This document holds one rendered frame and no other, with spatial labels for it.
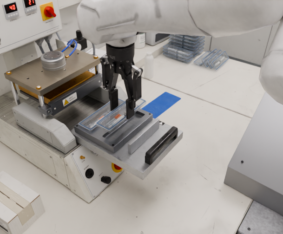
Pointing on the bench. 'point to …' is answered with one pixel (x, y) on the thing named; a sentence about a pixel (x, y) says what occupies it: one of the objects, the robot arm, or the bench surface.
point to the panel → (83, 158)
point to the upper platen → (58, 88)
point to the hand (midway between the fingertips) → (121, 104)
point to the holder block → (97, 135)
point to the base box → (40, 156)
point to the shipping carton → (11, 204)
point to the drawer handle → (172, 133)
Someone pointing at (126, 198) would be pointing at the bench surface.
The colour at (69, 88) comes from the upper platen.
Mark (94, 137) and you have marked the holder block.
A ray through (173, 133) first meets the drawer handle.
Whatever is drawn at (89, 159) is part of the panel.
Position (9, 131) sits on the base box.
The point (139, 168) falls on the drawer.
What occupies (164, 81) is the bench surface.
